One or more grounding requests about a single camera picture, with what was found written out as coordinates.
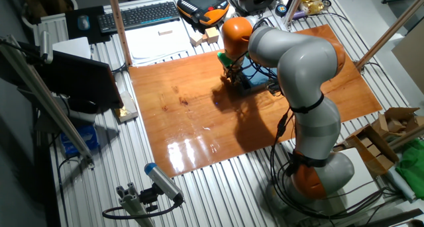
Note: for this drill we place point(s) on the aluminium camera mount profile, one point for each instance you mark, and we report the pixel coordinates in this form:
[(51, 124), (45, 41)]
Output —
[(132, 204)]

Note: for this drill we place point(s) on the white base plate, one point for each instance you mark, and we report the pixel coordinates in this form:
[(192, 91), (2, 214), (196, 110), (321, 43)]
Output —
[(364, 180)]

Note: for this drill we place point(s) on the large wooden block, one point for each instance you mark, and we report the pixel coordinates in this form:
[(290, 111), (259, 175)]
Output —
[(212, 35)]

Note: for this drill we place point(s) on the black and orange teach pendant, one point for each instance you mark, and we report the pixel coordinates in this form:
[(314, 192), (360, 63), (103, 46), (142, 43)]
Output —
[(202, 5)]

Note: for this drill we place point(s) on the slanted wooden frame post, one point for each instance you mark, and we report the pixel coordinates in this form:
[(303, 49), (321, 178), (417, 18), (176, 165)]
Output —
[(387, 31)]

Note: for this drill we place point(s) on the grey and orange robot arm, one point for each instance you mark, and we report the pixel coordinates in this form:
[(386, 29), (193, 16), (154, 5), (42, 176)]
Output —
[(304, 65)]

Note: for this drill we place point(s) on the silver camera with blue cap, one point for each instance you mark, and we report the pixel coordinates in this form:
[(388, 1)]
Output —
[(164, 182)]

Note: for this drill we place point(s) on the open cardboard box with flaps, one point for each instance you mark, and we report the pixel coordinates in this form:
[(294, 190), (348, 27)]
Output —
[(397, 121)]

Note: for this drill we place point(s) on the blue tissue pack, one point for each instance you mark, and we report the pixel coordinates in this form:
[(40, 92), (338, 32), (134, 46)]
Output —
[(81, 141)]

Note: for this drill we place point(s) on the medium wooden block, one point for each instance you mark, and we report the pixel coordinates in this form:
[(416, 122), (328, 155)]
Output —
[(196, 40)]

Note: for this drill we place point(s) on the black keyboard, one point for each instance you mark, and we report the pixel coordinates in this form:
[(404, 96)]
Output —
[(139, 17)]

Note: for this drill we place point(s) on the small box with gold foil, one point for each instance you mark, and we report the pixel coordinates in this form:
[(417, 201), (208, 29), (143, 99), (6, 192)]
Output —
[(127, 108)]

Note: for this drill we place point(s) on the aluminium frame post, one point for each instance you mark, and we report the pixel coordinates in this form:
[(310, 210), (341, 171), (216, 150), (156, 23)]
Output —
[(295, 5)]

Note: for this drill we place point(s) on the yellow bottle clutter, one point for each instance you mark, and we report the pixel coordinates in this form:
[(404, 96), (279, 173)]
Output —
[(311, 3)]

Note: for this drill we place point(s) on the white box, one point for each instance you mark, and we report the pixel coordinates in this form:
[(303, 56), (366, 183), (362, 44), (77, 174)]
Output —
[(73, 47)]

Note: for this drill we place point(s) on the upright wooden frame post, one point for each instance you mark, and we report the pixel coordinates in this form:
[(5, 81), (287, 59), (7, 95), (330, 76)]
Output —
[(119, 28)]

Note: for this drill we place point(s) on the small wooden block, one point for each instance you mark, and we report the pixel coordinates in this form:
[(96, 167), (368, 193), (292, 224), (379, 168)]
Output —
[(204, 37)]

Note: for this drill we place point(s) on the black mouse pad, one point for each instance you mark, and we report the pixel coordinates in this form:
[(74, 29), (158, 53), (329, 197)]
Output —
[(96, 36)]

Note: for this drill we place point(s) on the small red lit sensor board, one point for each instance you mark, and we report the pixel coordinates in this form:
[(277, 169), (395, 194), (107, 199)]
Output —
[(274, 88)]

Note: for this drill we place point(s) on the black monitor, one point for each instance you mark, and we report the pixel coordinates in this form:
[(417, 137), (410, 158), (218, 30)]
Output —
[(79, 78)]

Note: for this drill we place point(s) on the blue-grey drawer case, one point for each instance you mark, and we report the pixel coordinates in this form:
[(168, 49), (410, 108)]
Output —
[(256, 76)]

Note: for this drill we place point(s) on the green cloth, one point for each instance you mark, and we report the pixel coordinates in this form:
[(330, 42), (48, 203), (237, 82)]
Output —
[(412, 174)]

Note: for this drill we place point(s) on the long aluminium beam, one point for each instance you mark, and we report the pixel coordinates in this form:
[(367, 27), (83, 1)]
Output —
[(49, 104)]

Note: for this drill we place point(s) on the glossy wooden board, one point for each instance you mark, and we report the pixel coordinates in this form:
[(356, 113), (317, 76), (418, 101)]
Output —
[(172, 127)]

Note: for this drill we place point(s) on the brown cardboard box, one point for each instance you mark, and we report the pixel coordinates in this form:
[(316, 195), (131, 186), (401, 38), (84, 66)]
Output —
[(371, 151)]

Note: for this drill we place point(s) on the white paper stack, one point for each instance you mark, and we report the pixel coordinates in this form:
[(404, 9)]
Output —
[(155, 46)]

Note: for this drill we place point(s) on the blue computer mouse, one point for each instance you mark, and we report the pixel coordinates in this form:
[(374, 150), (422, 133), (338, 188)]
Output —
[(83, 22)]

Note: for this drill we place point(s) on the silver camera on beam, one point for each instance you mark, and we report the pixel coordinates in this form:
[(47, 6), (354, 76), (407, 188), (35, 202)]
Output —
[(45, 46)]

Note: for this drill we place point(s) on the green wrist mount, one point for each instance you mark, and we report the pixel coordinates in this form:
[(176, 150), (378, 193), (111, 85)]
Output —
[(224, 60)]

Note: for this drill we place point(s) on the flat wooden strip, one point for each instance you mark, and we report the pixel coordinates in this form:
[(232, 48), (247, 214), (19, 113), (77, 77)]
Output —
[(165, 32)]

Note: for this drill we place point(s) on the flat cardboard sheet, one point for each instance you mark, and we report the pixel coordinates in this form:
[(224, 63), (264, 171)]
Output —
[(410, 61)]

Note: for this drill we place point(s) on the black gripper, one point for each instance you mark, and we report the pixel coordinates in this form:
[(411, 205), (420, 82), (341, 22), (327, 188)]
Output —
[(232, 71)]

